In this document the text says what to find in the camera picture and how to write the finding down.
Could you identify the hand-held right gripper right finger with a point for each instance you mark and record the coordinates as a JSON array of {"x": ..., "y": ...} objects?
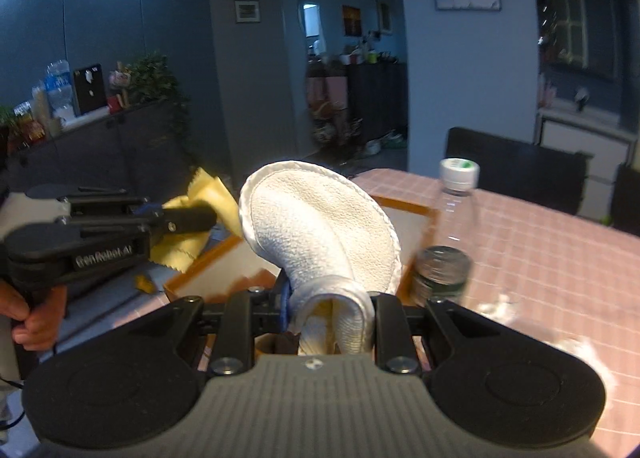
[{"x": 390, "y": 328}]

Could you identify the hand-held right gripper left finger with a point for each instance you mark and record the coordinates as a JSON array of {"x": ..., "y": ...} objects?
[{"x": 239, "y": 328}]

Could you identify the orange cardboard box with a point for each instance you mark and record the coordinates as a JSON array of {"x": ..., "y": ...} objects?
[{"x": 235, "y": 263}]

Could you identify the pink checked tablecloth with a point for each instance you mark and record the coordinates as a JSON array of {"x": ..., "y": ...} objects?
[{"x": 550, "y": 263}]

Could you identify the black chair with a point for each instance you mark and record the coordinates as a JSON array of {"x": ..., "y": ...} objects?
[
  {"x": 515, "y": 168},
  {"x": 627, "y": 198}
]

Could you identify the white counter cabinet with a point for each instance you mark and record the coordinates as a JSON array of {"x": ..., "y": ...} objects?
[{"x": 585, "y": 138}]

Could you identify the dark sideboard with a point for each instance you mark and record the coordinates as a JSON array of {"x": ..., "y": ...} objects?
[{"x": 100, "y": 148}]

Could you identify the person's left hand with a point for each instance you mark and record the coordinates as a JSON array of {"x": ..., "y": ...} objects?
[{"x": 37, "y": 328}]

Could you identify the orange framed picture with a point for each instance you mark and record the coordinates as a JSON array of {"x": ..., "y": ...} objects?
[{"x": 351, "y": 20}]

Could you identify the clear plastic water bottle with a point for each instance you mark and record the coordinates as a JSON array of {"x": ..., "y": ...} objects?
[{"x": 450, "y": 218}]

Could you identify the narrow framed picture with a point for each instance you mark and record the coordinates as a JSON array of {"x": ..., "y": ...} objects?
[{"x": 384, "y": 17}]

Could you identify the dark hallway cabinet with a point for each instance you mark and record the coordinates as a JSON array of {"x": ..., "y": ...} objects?
[{"x": 370, "y": 98}]

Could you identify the small dark framed picture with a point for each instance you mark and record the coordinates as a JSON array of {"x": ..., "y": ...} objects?
[{"x": 247, "y": 11}]

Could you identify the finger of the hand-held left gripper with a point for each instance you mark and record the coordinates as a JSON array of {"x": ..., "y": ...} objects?
[
  {"x": 185, "y": 224},
  {"x": 100, "y": 200}
]

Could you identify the large water bottle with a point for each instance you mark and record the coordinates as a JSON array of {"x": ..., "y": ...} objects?
[{"x": 60, "y": 88}]

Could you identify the green houseplant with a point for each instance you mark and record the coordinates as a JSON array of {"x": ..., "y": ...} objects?
[{"x": 155, "y": 83}]

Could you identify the white terry cloth mitt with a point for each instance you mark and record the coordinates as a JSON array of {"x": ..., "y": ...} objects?
[{"x": 320, "y": 238}]

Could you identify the yellow cloth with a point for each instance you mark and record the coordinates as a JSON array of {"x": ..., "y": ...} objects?
[{"x": 210, "y": 195}]

